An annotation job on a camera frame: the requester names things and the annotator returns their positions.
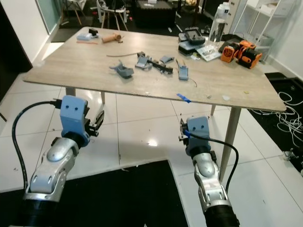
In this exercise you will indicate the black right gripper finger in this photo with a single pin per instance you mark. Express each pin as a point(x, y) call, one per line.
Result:
point(182, 124)

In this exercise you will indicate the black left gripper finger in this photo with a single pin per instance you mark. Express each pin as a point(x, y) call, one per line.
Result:
point(100, 119)

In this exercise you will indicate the blue tape strip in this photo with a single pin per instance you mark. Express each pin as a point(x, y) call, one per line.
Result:
point(183, 98)

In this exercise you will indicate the wooden table with grey legs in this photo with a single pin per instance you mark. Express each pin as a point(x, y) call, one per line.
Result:
point(85, 71)

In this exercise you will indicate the small white paper scrap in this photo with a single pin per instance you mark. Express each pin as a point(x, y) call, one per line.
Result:
point(226, 97)

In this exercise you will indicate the curved grey printed part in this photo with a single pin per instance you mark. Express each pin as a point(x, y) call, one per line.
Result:
point(123, 70)

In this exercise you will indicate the long black tool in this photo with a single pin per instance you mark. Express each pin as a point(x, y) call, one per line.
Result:
point(160, 65)

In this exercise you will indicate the small grey printed part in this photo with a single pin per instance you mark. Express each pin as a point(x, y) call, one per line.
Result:
point(166, 59)

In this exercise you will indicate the flat grey printed part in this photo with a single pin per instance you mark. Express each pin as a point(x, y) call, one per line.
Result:
point(143, 61)

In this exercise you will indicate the large black floor mat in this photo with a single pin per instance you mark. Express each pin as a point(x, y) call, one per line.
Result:
point(123, 198)

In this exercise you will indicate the clear plastic parts package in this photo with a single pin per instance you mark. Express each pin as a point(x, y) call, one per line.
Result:
point(209, 52)

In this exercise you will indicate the thin orange strip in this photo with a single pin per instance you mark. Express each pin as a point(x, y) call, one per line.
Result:
point(86, 42)

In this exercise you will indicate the blue and white flat box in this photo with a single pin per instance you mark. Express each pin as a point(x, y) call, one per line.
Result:
point(84, 36)

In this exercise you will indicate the stack of black tool cases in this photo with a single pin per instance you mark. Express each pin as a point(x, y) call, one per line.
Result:
point(191, 40)

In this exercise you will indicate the small black block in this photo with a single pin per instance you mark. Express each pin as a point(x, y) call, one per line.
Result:
point(93, 31)

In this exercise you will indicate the orange and black power tool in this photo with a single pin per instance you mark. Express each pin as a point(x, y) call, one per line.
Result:
point(241, 53)

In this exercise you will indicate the tall clear plastic container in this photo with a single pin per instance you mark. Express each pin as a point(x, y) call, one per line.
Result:
point(218, 21)

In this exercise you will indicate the white chair with thin legs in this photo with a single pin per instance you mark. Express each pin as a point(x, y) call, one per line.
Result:
point(108, 9)

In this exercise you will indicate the black ottoman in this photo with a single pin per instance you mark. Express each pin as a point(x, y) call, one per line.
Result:
point(154, 14)

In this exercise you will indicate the frosted glass door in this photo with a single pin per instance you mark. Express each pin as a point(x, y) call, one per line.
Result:
point(48, 12)

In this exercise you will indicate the white metal shelf rack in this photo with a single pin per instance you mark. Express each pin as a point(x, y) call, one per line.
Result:
point(270, 19)

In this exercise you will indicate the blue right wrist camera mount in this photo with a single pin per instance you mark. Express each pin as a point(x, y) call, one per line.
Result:
point(198, 132)

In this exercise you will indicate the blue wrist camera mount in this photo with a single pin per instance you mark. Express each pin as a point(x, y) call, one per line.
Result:
point(198, 132)
point(73, 116)

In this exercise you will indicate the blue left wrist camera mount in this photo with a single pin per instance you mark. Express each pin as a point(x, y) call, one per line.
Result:
point(73, 116)

